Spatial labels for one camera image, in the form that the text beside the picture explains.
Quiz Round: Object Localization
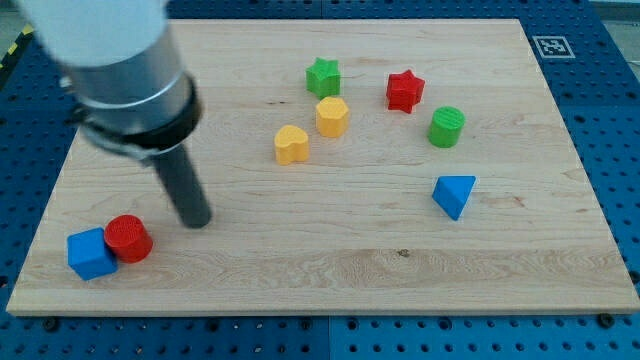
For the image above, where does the black flange ring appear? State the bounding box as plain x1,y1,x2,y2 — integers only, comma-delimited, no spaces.
69,73,202,160

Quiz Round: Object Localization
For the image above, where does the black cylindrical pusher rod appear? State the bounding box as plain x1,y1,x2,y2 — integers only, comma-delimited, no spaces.
151,144,212,229

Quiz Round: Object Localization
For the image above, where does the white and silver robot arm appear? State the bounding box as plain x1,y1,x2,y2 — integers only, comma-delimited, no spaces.
16,0,212,228

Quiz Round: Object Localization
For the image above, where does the yellow heart block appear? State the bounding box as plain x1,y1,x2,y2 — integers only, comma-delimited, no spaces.
274,125,310,165

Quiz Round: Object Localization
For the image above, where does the red cylinder block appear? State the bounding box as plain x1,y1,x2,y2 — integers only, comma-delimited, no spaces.
104,214,153,263

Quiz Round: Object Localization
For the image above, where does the blue cube block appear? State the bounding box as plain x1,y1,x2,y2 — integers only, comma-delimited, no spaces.
67,228,118,281

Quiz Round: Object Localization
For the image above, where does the green star block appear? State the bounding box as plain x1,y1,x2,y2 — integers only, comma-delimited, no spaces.
305,58,341,99

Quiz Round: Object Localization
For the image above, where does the yellow hexagon block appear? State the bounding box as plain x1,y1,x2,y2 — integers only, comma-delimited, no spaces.
316,97,350,138

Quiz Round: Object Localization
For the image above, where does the wooden board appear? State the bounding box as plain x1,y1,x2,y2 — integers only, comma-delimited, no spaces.
7,19,639,317

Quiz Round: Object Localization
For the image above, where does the red star block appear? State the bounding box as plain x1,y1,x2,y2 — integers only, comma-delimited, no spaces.
386,70,426,114

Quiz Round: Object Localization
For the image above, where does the green cylinder block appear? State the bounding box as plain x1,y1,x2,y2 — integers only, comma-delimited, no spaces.
427,106,466,148

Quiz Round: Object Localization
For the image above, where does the blue triangle block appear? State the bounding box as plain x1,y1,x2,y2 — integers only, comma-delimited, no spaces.
432,175,476,221

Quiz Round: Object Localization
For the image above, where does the white fiducial marker tag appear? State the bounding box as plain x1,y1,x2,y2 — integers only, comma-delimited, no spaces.
532,35,575,59

